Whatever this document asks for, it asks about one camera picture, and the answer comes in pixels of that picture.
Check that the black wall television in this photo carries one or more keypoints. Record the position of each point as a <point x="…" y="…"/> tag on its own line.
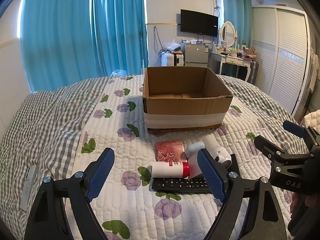
<point x="198" y="22"/>

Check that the person's right hand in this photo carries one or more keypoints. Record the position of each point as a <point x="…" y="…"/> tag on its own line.
<point x="294" y="202"/>

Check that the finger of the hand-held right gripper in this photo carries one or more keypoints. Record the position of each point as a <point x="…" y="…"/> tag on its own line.
<point x="268" y="147"/>
<point x="292" y="127"/>

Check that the white suitcase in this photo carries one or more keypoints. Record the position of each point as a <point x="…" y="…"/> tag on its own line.
<point x="168" y="59"/>

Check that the white bottle with red cap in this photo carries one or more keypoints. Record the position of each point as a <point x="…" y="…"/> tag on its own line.
<point x="165" y="169"/>

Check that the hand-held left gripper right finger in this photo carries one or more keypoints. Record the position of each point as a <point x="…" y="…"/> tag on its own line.
<point x="210" y="175"/>

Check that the pink embossed case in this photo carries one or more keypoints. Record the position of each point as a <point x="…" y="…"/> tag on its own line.
<point x="167" y="150"/>

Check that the white mop stick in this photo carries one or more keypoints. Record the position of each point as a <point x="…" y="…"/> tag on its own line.
<point x="141" y="55"/>

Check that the white floral quilt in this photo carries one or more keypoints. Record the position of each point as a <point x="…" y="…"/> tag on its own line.
<point x="125" y="155"/>

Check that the clear plastic bag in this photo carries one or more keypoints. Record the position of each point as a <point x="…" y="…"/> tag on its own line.
<point x="119" y="73"/>

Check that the white hair dryer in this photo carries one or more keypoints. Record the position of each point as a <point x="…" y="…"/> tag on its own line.
<point x="215" y="145"/>

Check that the grey suitcase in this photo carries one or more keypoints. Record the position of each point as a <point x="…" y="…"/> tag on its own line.
<point x="253" y="71"/>

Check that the brown cardboard box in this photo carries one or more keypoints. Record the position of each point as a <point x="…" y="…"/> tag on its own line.
<point x="185" y="110"/>

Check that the wide blue curtain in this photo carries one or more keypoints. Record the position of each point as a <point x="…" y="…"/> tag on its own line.
<point x="57" y="35"/>

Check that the crumpled white plastic bag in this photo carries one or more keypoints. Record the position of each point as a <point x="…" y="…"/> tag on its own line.
<point x="172" y="45"/>

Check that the white quilted cloth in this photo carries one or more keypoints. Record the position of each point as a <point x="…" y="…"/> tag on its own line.
<point x="312" y="120"/>

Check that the hanging white clothes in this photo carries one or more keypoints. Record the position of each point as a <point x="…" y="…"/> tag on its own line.
<point x="314" y="70"/>

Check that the silver small fridge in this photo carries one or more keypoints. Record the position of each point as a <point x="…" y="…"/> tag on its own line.
<point x="196" y="53"/>

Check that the narrow blue curtain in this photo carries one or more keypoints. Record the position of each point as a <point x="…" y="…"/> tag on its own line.
<point x="237" y="10"/>

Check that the black remote control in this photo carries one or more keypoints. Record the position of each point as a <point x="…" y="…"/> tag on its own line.
<point x="180" y="185"/>

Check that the white slatted wardrobe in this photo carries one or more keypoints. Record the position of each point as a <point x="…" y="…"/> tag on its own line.
<point x="282" y="60"/>

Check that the white oval mirror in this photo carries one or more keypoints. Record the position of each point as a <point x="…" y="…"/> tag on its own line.
<point x="228" y="33"/>

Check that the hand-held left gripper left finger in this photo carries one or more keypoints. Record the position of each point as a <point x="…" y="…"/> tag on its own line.
<point x="100" y="175"/>

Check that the white dressing table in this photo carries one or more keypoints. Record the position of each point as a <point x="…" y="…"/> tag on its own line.
<point x="232" y="60"/>

